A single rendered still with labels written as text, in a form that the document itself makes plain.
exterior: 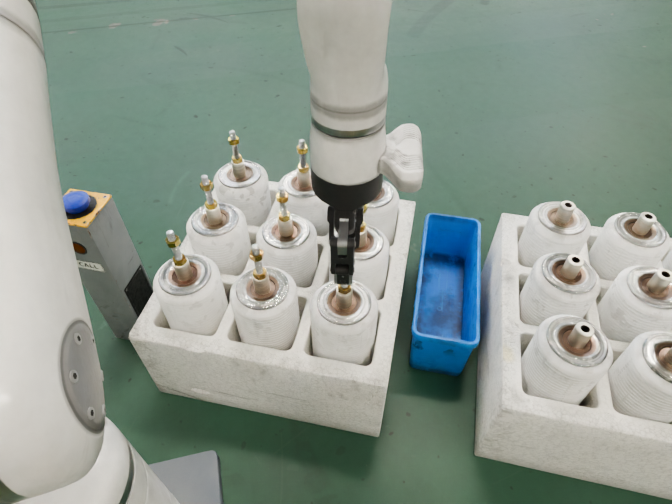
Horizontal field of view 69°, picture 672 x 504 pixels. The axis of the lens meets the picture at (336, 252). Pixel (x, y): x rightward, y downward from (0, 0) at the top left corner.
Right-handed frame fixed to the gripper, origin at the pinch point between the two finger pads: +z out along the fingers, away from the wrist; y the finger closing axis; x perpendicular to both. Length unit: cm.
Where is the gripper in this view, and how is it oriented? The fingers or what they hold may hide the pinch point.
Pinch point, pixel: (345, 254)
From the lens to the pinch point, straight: 59.9
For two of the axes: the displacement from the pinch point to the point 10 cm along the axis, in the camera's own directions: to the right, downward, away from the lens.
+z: 0.0, 6.7, 7.4
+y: -0.8, 7.4, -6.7
